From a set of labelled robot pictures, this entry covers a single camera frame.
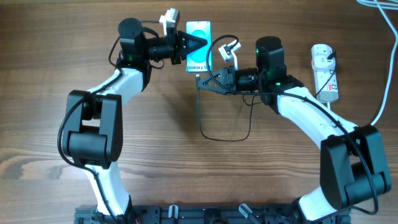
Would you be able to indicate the white USB charger plug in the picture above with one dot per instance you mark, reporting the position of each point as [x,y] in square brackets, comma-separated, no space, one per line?
[321,63]

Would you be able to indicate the teal screen smartphone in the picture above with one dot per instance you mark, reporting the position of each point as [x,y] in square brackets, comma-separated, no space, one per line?
[196,61]

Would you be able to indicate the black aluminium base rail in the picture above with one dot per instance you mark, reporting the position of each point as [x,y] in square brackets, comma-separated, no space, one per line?
[211,214]

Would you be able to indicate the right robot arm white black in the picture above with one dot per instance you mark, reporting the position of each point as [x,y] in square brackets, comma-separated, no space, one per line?
[353,166]

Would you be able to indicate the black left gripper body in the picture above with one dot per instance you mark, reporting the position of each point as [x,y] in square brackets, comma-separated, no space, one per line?
[164,48]

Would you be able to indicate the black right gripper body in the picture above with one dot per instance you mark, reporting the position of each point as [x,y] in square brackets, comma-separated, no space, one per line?
[247,79]

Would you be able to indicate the white power strip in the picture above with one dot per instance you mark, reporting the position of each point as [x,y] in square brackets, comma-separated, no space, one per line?
[325,82]

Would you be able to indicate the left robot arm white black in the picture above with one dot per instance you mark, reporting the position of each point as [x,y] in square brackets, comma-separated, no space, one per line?
[90,136]

